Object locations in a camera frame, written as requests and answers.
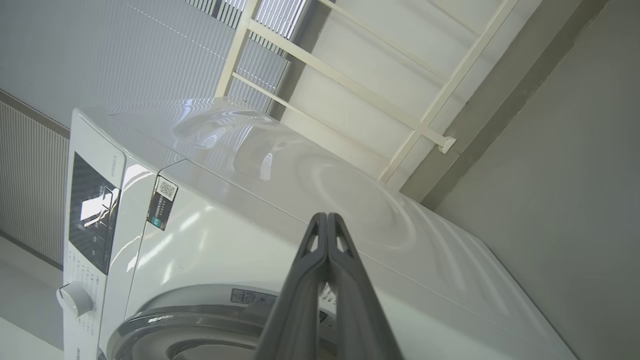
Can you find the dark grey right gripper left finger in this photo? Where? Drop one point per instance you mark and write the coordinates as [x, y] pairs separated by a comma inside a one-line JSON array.
[[295, 310]]

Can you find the black washer display panel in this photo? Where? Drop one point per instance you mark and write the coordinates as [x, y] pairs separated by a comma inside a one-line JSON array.
[[92, 215]]

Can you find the grey warning sticker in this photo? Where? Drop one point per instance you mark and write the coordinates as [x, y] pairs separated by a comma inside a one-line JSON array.
[[252, 297]]

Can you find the black QR code sticker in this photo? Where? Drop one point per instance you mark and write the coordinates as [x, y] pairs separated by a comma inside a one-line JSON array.
[[162, 202]]

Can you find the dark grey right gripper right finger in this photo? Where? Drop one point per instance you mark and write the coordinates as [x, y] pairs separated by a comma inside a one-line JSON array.
[[357, 315]]

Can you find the cream metal railing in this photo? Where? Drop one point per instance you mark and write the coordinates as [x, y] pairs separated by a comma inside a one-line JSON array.
[[350, 82]]

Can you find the white washer control knob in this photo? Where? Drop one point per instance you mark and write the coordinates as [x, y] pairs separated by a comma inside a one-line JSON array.
[[74, 300]]

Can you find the white front-load washing machine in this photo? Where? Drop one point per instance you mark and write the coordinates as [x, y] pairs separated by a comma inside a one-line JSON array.
[[240, 210]]

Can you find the round dark glass washer door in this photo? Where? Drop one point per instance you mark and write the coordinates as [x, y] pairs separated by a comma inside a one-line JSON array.
[[200, 325]]

